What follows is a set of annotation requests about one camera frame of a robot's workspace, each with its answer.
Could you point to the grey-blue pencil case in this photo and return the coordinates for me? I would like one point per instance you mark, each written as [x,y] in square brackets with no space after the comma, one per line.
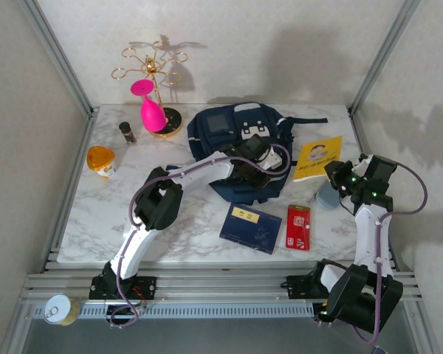
[326,197]

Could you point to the yellow cartoon cover book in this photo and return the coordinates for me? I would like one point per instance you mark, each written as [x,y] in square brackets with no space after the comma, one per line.
[317,155]

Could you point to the navy blue backpack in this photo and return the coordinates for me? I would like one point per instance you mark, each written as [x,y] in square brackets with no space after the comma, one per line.
[221,144]

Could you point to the dark blue book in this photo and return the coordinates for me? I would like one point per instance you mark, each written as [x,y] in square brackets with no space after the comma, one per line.
[251,230]

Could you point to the red card case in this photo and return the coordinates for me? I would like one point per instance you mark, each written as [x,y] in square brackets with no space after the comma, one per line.
[298,228]

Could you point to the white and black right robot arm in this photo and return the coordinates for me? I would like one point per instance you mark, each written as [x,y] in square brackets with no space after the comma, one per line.
[371,236]

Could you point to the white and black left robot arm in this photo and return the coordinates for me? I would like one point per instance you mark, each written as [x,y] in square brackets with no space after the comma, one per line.
[203,169]

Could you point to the pink plastic goblet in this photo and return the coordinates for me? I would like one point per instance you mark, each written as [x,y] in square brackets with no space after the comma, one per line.
[153,116]

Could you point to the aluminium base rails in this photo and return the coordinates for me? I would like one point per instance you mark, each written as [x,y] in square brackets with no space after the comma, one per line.
[221,284]

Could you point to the small dark spice bottle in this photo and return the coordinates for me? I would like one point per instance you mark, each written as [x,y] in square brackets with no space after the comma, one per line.
[127,132]

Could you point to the small controller board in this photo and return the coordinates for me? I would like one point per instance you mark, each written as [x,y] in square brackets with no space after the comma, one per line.
[323,312]
[133,309]

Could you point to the cup with orange lid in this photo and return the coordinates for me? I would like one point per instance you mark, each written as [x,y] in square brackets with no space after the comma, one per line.
[97,156]

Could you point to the small dark blue object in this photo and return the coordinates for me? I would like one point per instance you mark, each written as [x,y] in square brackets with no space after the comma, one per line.
[378,350]

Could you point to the tin can with pull tab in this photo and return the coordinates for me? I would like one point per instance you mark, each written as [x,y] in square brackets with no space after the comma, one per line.
[57,309]

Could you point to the aluminium side rail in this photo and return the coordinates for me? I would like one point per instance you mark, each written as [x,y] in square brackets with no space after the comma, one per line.
[363,147]
[69,184]

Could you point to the aluminium frame post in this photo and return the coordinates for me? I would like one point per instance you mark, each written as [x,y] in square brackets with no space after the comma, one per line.
[384,55]
[61,55]

